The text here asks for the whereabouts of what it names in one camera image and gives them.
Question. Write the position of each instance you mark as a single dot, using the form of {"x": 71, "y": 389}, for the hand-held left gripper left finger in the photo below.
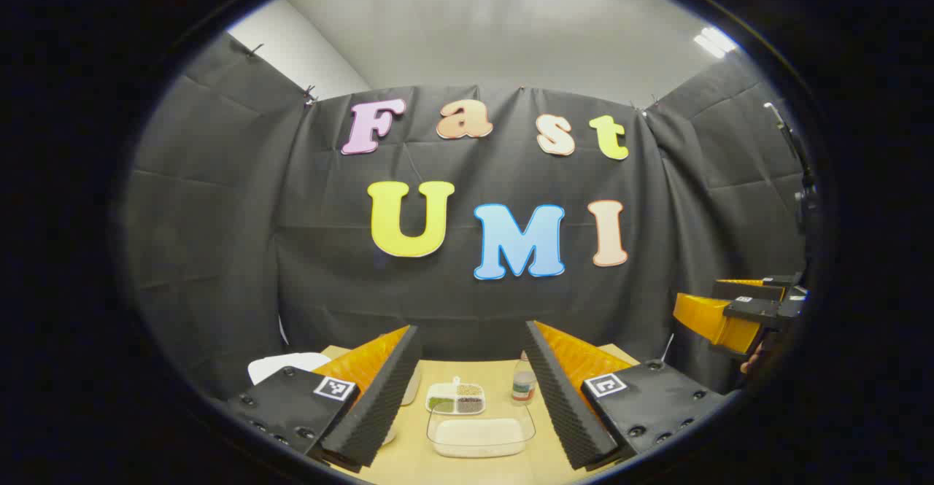
{"x": 379, "y": 405}

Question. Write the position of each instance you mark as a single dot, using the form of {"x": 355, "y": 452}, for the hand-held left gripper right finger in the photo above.
{"x": 562, "y": 397}

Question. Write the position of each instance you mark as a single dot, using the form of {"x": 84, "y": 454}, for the clear plastic water bottle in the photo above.
{"x": 523, "y": 386}

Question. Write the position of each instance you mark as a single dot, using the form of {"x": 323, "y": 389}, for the black backdrop cloth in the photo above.
{"x": 438, "y": 303}

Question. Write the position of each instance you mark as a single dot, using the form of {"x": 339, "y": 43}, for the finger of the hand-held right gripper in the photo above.
{"x": 759, "y": 289}
{"x": 711, "y": 317}

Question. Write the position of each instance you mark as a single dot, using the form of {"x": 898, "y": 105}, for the small ceiling light panel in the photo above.
{"x": 715, "y": 41}

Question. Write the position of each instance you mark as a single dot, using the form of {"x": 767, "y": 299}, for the white rice cooker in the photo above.
{"x": 284, "y": 365}

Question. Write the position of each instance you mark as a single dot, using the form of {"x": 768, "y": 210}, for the clear rice container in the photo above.
{"x": 478, "y": 434}

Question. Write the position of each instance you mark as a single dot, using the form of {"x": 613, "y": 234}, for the white divided grain dish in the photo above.
{"x": 467, "y": 392}

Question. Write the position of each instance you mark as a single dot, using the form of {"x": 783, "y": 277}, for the white toaster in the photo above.
{"x": 411, "y": 390}

